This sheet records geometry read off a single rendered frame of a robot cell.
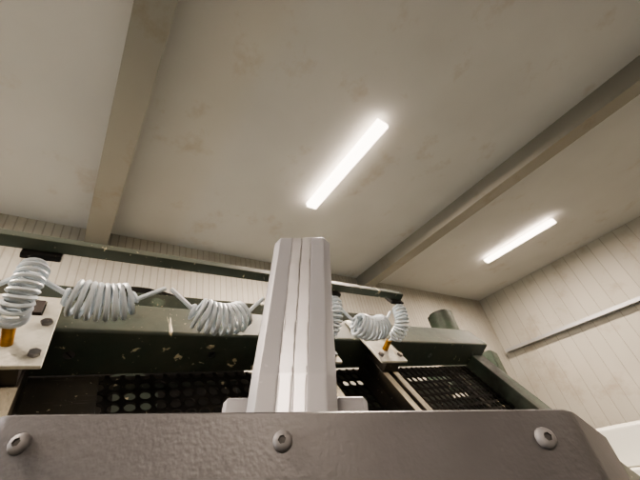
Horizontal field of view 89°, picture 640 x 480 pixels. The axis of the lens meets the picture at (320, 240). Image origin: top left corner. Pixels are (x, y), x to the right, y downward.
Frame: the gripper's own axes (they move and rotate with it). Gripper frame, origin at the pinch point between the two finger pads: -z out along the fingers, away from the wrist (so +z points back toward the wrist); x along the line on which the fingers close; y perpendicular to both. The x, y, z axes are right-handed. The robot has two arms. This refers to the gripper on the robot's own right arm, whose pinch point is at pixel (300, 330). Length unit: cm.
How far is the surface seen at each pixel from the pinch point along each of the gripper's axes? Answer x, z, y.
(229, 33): 59, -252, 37
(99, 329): 40, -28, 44
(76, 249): 39, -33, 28
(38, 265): 41, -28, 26
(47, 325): 45, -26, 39
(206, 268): 22, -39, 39
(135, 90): 122, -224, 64
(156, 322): 33, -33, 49
